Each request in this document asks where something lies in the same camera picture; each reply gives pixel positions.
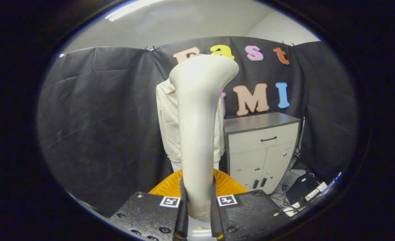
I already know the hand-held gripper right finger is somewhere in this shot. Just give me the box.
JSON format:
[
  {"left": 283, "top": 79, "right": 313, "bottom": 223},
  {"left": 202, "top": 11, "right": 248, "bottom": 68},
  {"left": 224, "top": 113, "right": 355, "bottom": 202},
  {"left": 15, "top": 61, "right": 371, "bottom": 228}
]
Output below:
[{"left": 211, "top": 168, "right": 290, "bottom": 241}]

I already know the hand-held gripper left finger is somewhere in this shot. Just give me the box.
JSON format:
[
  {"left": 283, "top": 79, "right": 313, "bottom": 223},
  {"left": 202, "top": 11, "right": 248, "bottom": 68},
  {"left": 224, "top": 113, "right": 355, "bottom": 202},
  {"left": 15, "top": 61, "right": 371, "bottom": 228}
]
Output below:
[{"left": 110, "top": 168, "right": 188, "bottom": 241}]

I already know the cream button-up shirt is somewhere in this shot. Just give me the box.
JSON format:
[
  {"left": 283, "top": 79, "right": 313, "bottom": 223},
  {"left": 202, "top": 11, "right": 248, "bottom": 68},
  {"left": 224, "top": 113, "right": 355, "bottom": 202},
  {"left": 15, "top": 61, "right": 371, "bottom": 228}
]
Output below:
[{"left": 156, "top": 79, "right": 225, "bottom": 164}]

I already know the white garment steamer head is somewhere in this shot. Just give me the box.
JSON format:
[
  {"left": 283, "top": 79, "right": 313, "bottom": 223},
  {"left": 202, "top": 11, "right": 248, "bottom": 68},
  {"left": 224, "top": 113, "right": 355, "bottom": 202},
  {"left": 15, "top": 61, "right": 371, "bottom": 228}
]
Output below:
[{"left": 169, "top": 54, "right": 239, "bottom": 222}]

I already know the grey and white cabinet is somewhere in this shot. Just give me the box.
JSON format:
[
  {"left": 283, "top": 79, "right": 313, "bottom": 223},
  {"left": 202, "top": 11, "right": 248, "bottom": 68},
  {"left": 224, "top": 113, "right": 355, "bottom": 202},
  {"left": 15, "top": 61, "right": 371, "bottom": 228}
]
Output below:
[{"left": 223, "top": 112, "right": 301, "bottom": 194}]

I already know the black box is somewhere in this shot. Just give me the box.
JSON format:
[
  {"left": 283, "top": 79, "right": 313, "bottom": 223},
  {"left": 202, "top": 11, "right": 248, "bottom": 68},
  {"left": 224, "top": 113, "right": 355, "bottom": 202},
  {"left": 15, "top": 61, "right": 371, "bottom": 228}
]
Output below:
[{"left": 286, "top": 173, "right": 320, "bottom": 205}]

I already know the white power strip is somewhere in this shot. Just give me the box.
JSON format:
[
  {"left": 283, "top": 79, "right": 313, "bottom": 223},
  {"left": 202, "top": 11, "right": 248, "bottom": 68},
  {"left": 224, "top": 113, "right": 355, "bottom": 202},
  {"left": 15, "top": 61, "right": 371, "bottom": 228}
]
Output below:
[{"left": 283, "top": 182, "right": 328, "bottom": 216}]

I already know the ceiling light panel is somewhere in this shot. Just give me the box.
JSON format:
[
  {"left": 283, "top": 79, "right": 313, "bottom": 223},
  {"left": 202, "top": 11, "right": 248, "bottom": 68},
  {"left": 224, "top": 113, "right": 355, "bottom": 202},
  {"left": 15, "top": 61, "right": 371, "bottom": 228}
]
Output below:
[{"left": 104, "top": 0, "right": 164, "bottom": 21}]

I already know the tangle of cables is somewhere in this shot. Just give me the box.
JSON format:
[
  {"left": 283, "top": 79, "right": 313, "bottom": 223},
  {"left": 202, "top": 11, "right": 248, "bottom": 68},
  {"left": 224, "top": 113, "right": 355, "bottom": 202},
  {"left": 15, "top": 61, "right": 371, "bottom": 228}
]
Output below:
[{"left": 271, "top": 161, "right": 318, "bottom": 215}]

